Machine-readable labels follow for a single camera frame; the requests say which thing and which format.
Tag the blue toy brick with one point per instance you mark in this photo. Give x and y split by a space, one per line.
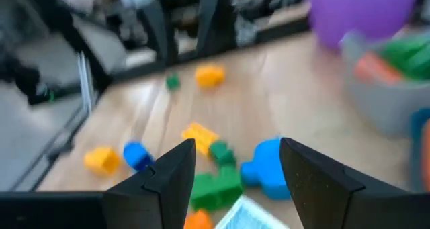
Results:
136 155

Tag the purple pumpkin-face bucket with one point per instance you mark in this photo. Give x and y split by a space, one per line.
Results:
363 10

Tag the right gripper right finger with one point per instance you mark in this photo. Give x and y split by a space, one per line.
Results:
329 202

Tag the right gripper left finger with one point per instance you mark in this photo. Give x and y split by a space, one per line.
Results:
158 202

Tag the green toy block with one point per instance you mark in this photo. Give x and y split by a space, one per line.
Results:
215 190
410 56

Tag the small green studded brick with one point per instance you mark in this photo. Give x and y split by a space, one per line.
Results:
173 82

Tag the orange wedge block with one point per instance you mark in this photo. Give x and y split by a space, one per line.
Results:
198 221

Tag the yellow small block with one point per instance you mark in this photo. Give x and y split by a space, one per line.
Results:
210 76

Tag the dark green studded brick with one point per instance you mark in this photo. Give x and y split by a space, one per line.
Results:
221 153

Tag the blue-backed card box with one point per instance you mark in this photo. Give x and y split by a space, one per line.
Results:
248 217

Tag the yellow flat block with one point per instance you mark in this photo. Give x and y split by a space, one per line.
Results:
200 136

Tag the light blue toy block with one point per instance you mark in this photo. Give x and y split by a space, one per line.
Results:
265 175

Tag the yellow toy brick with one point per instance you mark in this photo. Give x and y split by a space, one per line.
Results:
100 160

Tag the orange toy block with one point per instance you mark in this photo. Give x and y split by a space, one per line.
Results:
373 68

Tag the light grey plastic bin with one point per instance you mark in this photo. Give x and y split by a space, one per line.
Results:
379 104

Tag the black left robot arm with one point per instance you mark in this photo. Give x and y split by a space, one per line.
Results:
23 78

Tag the teal plastic bin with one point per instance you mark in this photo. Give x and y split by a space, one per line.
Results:
416 138

